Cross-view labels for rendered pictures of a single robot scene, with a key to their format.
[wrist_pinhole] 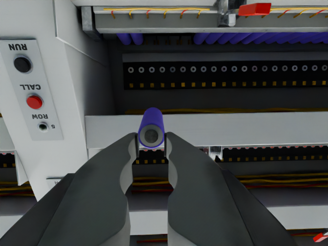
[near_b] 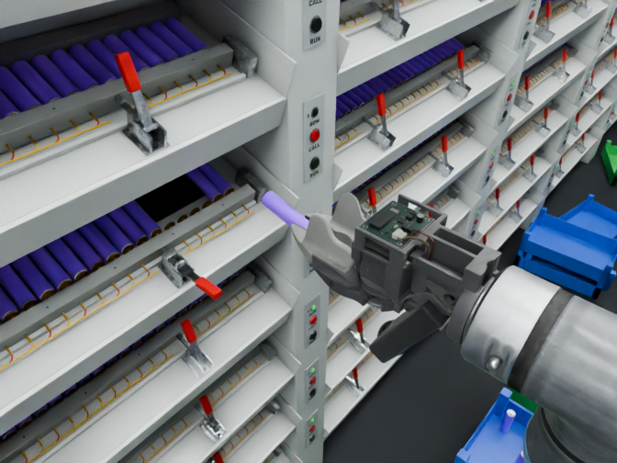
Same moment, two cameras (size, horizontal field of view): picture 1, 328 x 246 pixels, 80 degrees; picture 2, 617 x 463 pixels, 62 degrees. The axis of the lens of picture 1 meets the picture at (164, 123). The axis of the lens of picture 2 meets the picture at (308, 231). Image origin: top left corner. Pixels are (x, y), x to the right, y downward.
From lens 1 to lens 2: 0.55 m
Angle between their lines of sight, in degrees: 81
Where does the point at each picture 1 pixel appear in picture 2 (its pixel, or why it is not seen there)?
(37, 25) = (301, 192)
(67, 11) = not seen: hidden behind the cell
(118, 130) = (257, 126)
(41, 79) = (307, 156)
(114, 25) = (242, 200)
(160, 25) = (211, 219)
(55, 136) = (308, 104)
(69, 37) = (283, 189)
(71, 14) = not seen: hidden behind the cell
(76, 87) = (285, 154)
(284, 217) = not seen: outside the picture
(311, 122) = (42, 236)
